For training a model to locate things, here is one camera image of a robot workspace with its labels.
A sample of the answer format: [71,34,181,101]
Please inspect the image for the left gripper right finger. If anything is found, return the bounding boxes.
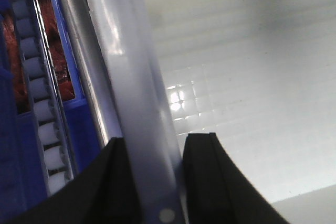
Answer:
[183,133,287,224]

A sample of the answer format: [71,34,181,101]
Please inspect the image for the red orange bagged items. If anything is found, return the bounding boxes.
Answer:
[1,0,75,114]

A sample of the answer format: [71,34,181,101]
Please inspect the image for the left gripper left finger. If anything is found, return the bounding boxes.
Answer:
[10,138,142,223]

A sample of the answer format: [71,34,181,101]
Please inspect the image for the white plastic Totelife crate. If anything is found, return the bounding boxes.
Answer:
[88,0,335,223]

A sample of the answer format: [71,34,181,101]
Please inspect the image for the left white roller track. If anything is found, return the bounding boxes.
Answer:
[10,0,76,196]

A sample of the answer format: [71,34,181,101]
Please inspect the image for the blue plastic storage bin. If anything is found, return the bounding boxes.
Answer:
[1,0,90,223]

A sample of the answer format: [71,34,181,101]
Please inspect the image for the metal shelf side rail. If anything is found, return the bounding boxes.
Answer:
[61,0,114,147]

